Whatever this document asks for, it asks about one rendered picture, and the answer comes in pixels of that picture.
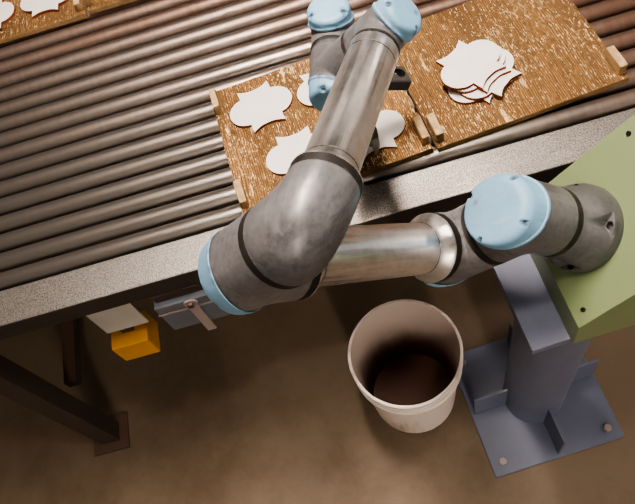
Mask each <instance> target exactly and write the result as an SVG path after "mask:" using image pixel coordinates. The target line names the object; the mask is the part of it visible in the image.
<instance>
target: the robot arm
mask: <svg viewBox="0 0 635 504"><path fill-rule="evenodd" d="M307 19H308V27H309V28H310V30H311V55H310V70H309V79H308V86H309V101H310V103H311V104H312V106H313V107H314V108H316V109H317V110H319V111H321V114H320V116H319V119H318V121H317V123H316V126H315V128H314V131H313V133H312V135H311V138H310V140H309V142H308V145H307V147H306V150H305V152H302V153H300V154H299V155H297V156H296V157H295V158H294V159H293V161H292V162H291V164H290V166H289V169H288V171H287V173H286V175H285V176H284V178H283V179H282V180H281V181H280V183H279V184H278V185H277V186H276V187H275V188H274V189H273V190H272V191H271V192H270V193H269V194H268V195H267V196H266V197H264V198H263V199H262V200H260V201H259V202H258V203H257V204H255V205H254V206H253V207H252V208H250V209H249V210H248V211H246V212H245V213H244V214H242V215H241V216H240V217H238V218H237V219H236V220H234V221H233V222H232V223H230V224H229V225H228V226H227V227H225V228H224V229H223V230H220V231H218V232H216V233H215V234H214V235H213V236H212V237H211V238H210V240H209V241H208V242H207V243H206V244H205V245H204V247H203V248H202V250H201V252H200V255H199V259H198V275H199V279H200V283H201V285H202V288H203V290H204V292H205V293H206V295H207V296H208V298H209V299H210V300H211V301H212V302H214V303H215V304H216V305H217V306H218V308H220V309H221V310H223V311H225V312H227V313H230V314H234V315H245V314H251V313H254V312H256V311H258V310H259V309H260V308H261V307H263V306H266V305H270V304H275V303H283V302H291V301H298V300H304V299H307V298H309V297H311V296H312V295H313V294H314V293H315V292H316V290H317V289H318V287H323V286H331V285H340V284H348V283H357V282H365V281H374V280H382V279H391V278H399V277H408V276H415V277H416V278H417V279H419V280H420V281H423V282H424V283H425V284H427V285H430V286H433V287H446V286H452V285H456V284H458V283H460V282H462V281H464V280H465V279H467V278H469V277H472V276H474V275H477V274H479V273H481V272H484V271H486V270H488V269H491V268H493V267H496V266H498V265H500V264H503V263H505V262H507V261H510V260H512V259H515V258H517V257H519V256H522V255H525V254H533V255H539V256H543V257H544V258H545V259H546V260H547V261H549V262H550V263H551V264H552V265H554V266H555V267H557V268H559V269H562V270H565V271H570V272H577V273H583V272H589V271H592V270H595V269H597V268H599V267H601V266H602V265H604V264H605V263H606V262H607V261H608V260H609V259H610V258H611V257H612V256H613V255H614V253H615V252H616V250H617V249H618V247H619V245H620V242H621V240H622V236H623V231H624V218H623V213H622V210H621V207H620V205H619V203H618V201H617V200H616V198H615V197H614V196H613V195H612V194H611V193H610V192H609V191H607V190H605V189H604V188H602V187H599V186H596V185H592V184H588V183H575V184H570V185H567V186H562V187H560V186H556V185H552V184H549V183H545V182H542V181H538V180H535V179H533V178H531V177H529V176H526V175H521V174H508V173H503V174H497V175H493V176H490V177H488V178H486V179H485V180H483V181H482V182H480V183H479V184H478V185H477V186H476V187H475V188H474V189H473V191H472V192H471V193H472V197H471V198H468V199H467V202H466V203H465V204H463V205H461V206H459V207H457V208H455V209H453V210H451V211H448V212H435V213H423V214H420V215H418V216H416V217H415V218H414V219H412V220H411V222H410V223H396V224H374V225H352V226H350V224H351V221H352V219H353V216H354V214H355V211H356V208H357V206H358V203H359V200H360V197H361V194H362V191H363V178H362V176H361V174H360V171H361V168H362V165H363V162H364V159H365V156H366V153H367V150H368V147H373V151H374V154H375V155H376V154H378V151H379V148H380V141H379V136H378V132H377V128H376V124H377V121H378V118H379V115H380V112H381V109H382V106H383V103H384V100H385V97H386V94H387V91H388V90H408V89H409V87H410V84H411V79H410V77H409V75H408V73H407V71H406V69H405V67H404V66H396V65H397V62H398V59H399V56H400V53H401V50H402V48H403V47H404V45H405V44H407V43H408V42H411V41H412V38H413V37H415V36H416V35H417V34H418V33H419V32H420V30H421V27H422V19H421V15H420V12H419V10H418V8H417V7H416V5H415V4H414V3H413V2H412V1H411V0H378V1H377V2H374V3H373V4H372V7H371V8H369V9H368V10H367V11H366V12H365V13H364V14H363V15H362V16H361V17H360V18H359V19H358V20H357V21H356V22H354V13H353V12H352V10H351V7H350V3H349V1H348V0H313V1H312V2H311V4H310V5H309V7H308V9H307Z"/></svg>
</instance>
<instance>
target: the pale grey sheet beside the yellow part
mask: <svg viewBox="0 0 635 504"><path fill-rule="evenodd" d="M86 317H88V318H89V319H90V320H91V321H93V322H94V323H95V324H96V325H98V326H99V327H100V328H101V329H103V330H104V331H105V332H106V333H112V332H115V331H119V330H123V329H126V328H130V327H133V326H137V325H140V324H144V323H147V322H149V320H148V319H147V318H146V317H145V316H144V315H142V314H141V313H140V312H139V311H138V310H137V309H136V308H135V307H134V306H133V305H132V304H131V303H129V304H126V305H122V306H119V307H115V308H112V309H108V310H105V311H101V312H98V313H94V314H91V315H87V316H86Z"/></svg>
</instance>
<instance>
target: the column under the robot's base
mask: <svg viewBox="0 0 635 504"><path fill-rule="evenodd" d="M492 270H493V272H494V274H495V277H496V279H497V281H498V283H499V285H500V287H501V290H502V292H503V294H504V296H505V298H506V300H507V303H508V305H509V307H510V309H511V311H512V313H513V316H514V318H515V319H514V325H512V323H510V325H509V332H508V337H507V338H504V339H501V340H498V341H495V342H492V343H489V344H486V345H483V346H480V347H477V348H474V349H470V350H467V351H464V352H463V370H462V375H461V378H460V381H459V386H460V388H461V391H462V394H463V396H464V399H465V401H466V404H467V406H468V409H469V411H470V414H471V416H472V419H473V421H474V424H475V427H476V429H477V432H478V434H479V437H480V439H481V442H482V444H483V447H484V449H485V452H486V454H487V457H488V460H489V462H490V465H491V467H492V470H493V472H494V475H495V477H496V478H499V477H502V476H505V475H508V474H511V473H514V472H517V471H520V470H524V469H527V468H530V467H533V466H536V465H539V464H542V463H545V462H548V461H552V460H555V459H558V458H561V457H564V456H567V455H570V454H573V453H576V452H580V451H583V450H586V449H589V448H592V447H595V446H598V445H601V444H604V443H607V442H611V441H614V440H617V439H620V438H623V437H625V435H624V433H623V431H622V429H621V427H620V425H619V423H618V421H617V419H616V417H615V415H614V413H613V411H612V409H611V407H610V405H609V403H608V401H607V399H606V397H605V395H604V393H603V391H602V389H601V387H600V385H599V383H598V382H597V380H596V378H595V376H594V374H593V372H594V370H595V368H596V366H597V364H598V362H599V359H596V360H593V361H590V362H587V360H586V358H585V356H584V354H585V352H586V350H587V348H588V345H589V343H590V341H591V339H592V338H590V339H586V340H583V341H580V342H577V343H572V341H571V339H570V337H569V335H568V333H567V331H566V328H565V326H564V324H563V322H562V320H561V318H560V316H559V314H558V312H557V310H556V308H555V305H554V303H553V301H552V299H551V297H550V295H549V293H548V291H547V289H546V287H545V285H544V282H543V280H542V278H541V276H540V274H539V272H538V270H537V268H536V266H535V264H534V262H533V259H532V257H531V255H530V254H525V255H522V256H519V257H517V258H515V259H512V260H510V261H507V262H505V263H503V264H500V265H498V266H496V267H493V268H492Z"/></svg>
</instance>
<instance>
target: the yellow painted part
mask: <svg viewBox="0 0 635 504"><path fill-rule="evenodd" d="M140 313H141V314H142V315H144V316H145V317H146V318H147V319H148V320H149V322H147V323H144V324H140V325H137V326H133V327H130V328H126V329H123V330H119V331H115V332H112V333H111V343H112V350H113V351H114V352H115V353H116V354H118V355H119V356H120V357H122V358H123V359H124V360H125V361H128V360H132V359H135V358H139V357H143V356H146V355H150V354H153V353H157V352H160V341H159V331H158V323H157V322H156V321H155V320H154V319H153V318H152V317H151V316H150V315H149V314H148V313H147V312H146V311H141V312H140Z"/></svg>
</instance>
